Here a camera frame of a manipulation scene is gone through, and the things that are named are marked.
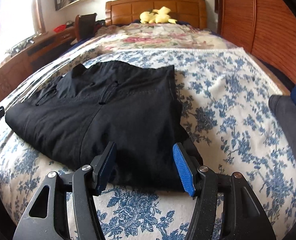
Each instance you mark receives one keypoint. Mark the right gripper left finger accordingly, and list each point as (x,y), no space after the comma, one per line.
(62,197)

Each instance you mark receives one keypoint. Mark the yellow plush toy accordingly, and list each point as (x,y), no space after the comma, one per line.
(157,16)

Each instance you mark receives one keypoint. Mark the window with wooden frame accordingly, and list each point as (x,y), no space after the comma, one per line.
(19,21)

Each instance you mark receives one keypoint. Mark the long wooden desk cabinet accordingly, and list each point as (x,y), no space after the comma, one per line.
(31,59)

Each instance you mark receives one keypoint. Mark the black double-breasted coat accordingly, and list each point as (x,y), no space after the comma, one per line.
(74,117)

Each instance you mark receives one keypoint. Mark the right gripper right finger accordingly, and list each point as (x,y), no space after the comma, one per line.
(224,204)

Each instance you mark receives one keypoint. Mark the pink floral quilt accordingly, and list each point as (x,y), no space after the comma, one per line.
(144,36)

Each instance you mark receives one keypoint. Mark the wooden louvered wardrobe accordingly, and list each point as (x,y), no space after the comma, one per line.
(264,28)

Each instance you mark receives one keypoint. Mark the wooden chair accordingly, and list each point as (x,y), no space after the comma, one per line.
(84,26)

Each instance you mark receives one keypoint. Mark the blue floral white bedspread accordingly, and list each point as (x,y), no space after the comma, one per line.
(225,96)

